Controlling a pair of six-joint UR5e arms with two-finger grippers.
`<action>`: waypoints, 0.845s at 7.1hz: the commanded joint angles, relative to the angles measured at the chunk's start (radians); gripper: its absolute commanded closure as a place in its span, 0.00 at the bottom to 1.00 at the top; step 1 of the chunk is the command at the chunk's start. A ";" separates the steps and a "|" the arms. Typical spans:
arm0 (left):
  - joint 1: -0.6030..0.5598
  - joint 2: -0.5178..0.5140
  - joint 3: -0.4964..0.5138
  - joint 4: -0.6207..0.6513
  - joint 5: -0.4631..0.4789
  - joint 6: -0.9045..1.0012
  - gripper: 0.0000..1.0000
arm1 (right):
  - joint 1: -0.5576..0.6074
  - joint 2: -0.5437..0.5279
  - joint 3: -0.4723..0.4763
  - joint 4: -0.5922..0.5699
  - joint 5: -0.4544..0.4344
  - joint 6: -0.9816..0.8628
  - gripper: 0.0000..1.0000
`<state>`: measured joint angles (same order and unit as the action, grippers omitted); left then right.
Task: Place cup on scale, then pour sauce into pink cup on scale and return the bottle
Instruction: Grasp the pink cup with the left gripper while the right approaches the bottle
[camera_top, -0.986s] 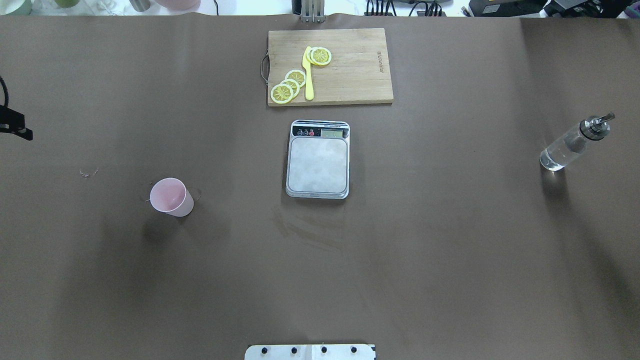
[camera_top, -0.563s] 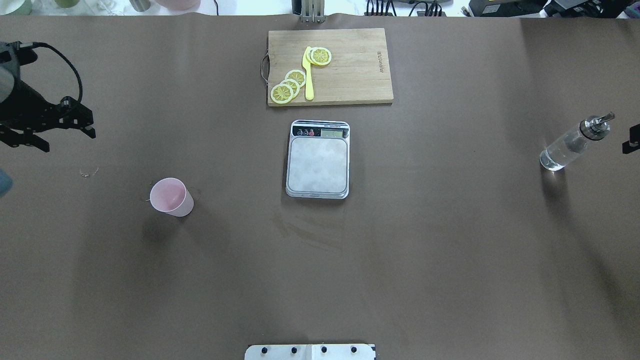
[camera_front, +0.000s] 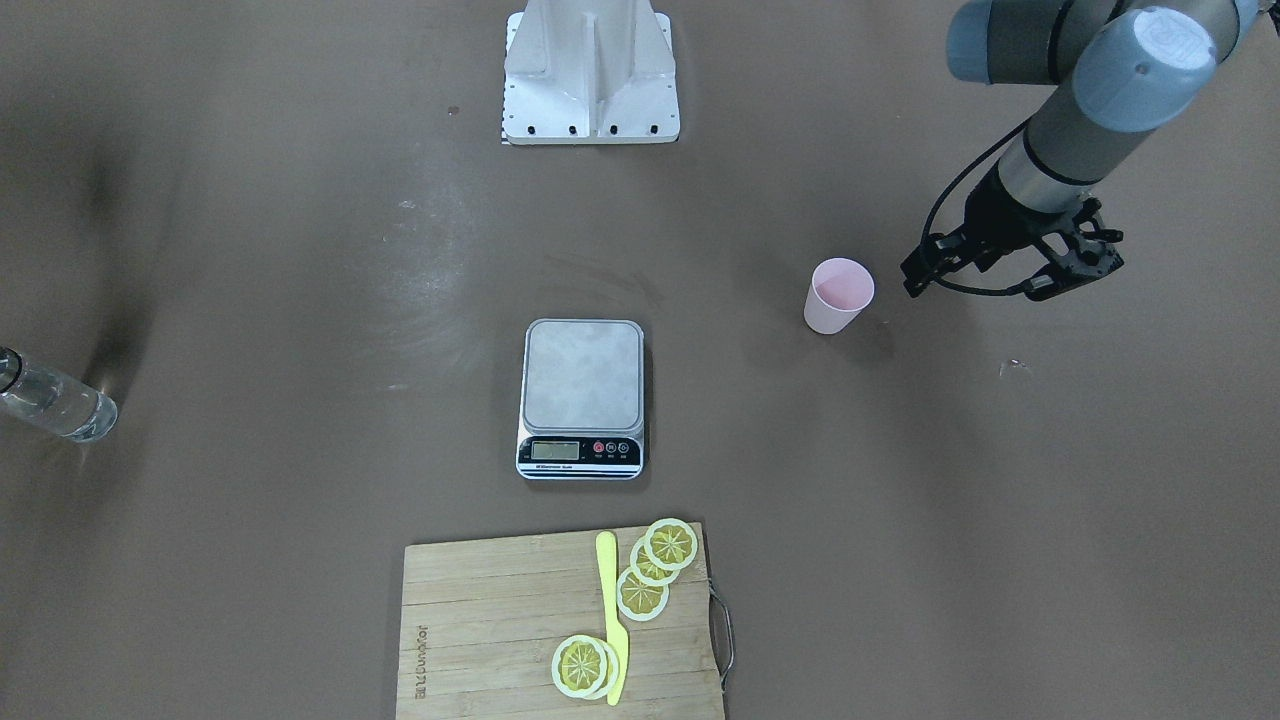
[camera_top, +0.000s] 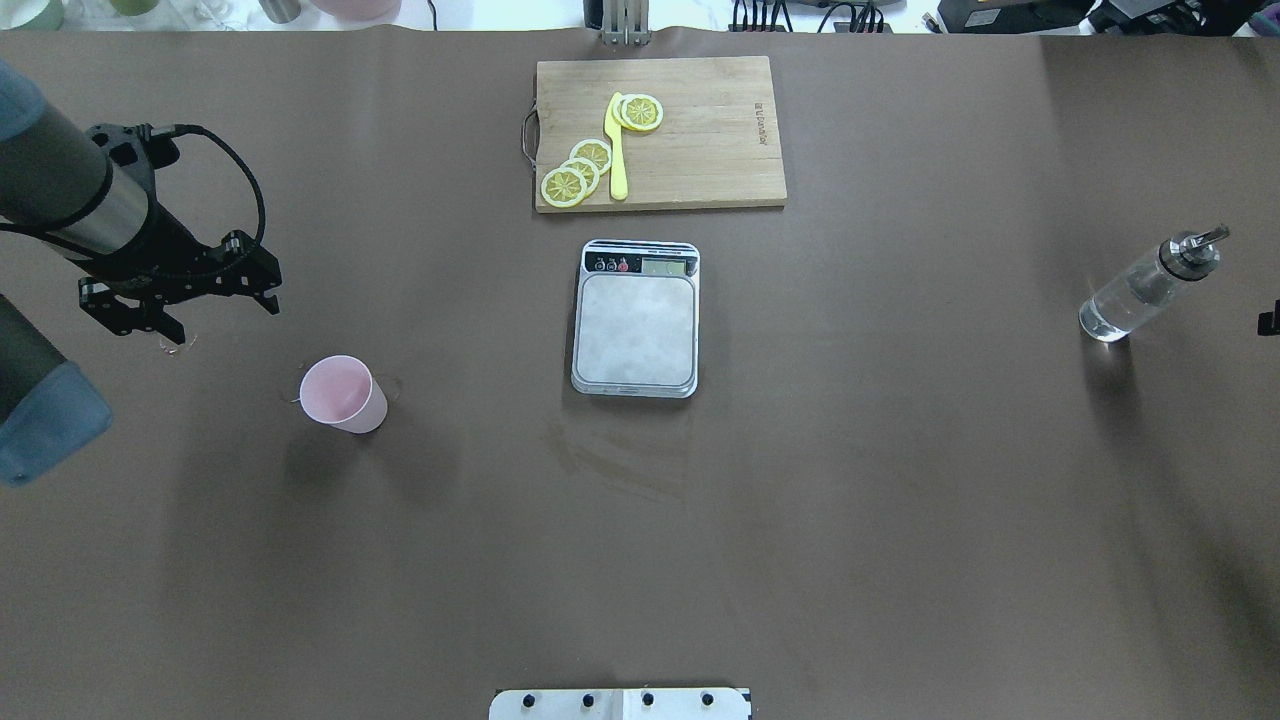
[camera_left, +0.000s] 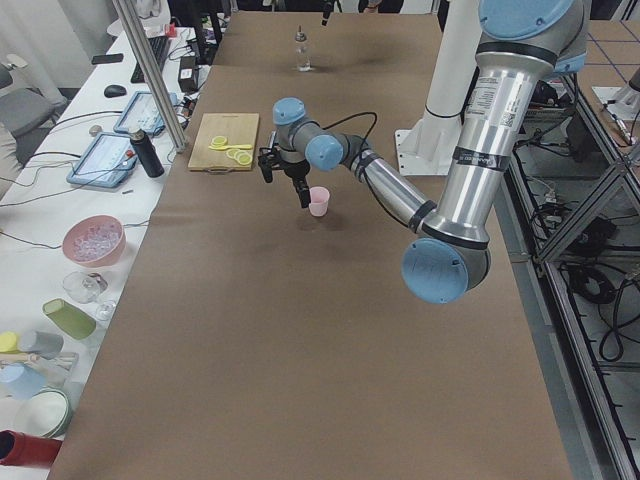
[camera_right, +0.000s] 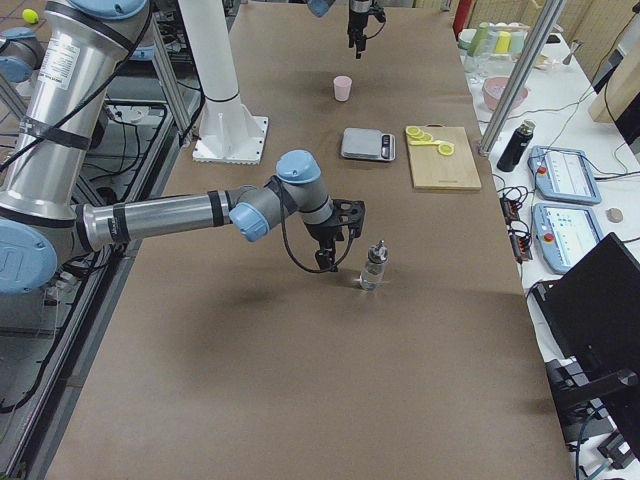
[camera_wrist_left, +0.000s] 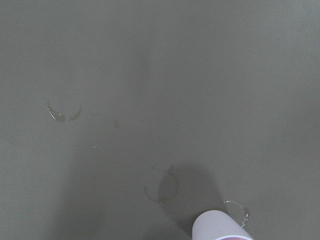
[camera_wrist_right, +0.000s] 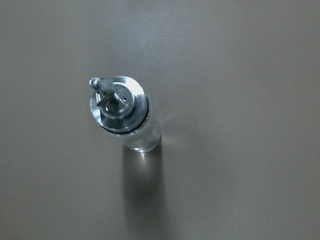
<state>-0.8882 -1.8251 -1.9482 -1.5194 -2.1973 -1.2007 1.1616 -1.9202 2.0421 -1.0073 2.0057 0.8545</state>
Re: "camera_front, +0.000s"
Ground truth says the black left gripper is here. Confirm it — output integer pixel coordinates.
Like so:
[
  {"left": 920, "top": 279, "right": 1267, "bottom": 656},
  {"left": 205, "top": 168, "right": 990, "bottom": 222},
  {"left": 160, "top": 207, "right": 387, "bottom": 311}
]
[{"left": 900, "top": 167, "right": 1124, "bottom": 302}]

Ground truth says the pink plastic cup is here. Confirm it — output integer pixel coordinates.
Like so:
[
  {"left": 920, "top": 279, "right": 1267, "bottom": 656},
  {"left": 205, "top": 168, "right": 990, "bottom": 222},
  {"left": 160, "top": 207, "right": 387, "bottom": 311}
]
[{"left": 803, "top": 258, "right": 876, "bottom": 334}]

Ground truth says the clear glass sauce bottle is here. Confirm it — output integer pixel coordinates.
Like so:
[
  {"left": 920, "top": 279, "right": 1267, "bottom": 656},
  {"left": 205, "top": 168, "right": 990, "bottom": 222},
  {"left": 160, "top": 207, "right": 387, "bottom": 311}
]
[{"left": 1, "top": 347, "right": 119, "bottom": 445}]

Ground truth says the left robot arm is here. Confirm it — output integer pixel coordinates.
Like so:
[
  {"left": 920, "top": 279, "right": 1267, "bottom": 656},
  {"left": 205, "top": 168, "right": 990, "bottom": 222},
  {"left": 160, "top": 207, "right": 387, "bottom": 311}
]
[{"left": 901, "top": 1, "right": 1277, "bottom": 301}]

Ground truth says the digital kitchen scale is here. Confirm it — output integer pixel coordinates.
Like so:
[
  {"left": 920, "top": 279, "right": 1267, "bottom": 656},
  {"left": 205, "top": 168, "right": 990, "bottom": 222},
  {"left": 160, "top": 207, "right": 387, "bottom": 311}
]
[{"left": 515, "top": 318, "right": 646, "bottom": 480}]

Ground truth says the lemon slice top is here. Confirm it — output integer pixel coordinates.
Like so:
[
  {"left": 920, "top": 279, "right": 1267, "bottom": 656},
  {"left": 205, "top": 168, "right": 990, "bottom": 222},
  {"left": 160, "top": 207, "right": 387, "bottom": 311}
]
[{"left": 640, "top": 518, "right": 700, "bottom": 571}]

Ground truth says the lemon slice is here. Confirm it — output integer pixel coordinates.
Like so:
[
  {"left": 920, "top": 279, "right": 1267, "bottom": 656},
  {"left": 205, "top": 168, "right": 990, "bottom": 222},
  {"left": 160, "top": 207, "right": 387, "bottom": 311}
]
[
  {"left": 550, "top": 634, "right": 605, "bottom": 700},
  {"left": 628, "top": 538, "right": 680, "bottom": 587},
  {"left": 640, "top": 518, "right": 700, "bottom": 571},
  {"left": 616, "top": 569, "right": 669, "bottom": 623},
  {"left": 589, "top": 638, "right": 621, "bottom": 700}
]

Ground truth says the lemon slice bottom back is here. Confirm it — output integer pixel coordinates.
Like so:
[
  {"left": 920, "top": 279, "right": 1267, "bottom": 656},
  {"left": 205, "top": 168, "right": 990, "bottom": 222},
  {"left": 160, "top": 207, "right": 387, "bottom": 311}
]
[{"left": 589, "top": 638, "right": 621, "bottom": 700}]

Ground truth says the lemon slice bottom front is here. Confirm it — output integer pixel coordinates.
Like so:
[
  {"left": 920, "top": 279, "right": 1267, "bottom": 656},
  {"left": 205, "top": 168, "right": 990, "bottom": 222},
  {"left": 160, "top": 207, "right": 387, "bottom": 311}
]
[{"left": 550, "top": 634, "right": 605, "bottom": 700}]

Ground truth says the bamboo cutting board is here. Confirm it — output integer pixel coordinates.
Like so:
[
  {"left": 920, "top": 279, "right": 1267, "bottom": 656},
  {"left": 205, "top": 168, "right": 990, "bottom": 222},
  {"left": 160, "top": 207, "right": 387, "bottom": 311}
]
[{"left": 396, "top": 530, "right": 733, "bottom": 719}]

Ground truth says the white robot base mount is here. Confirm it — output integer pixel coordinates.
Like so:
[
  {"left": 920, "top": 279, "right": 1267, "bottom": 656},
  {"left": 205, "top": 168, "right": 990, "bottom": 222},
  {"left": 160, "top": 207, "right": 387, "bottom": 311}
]
[{"left": 500, "top": 1, "right": 681, "bottom": 146}]

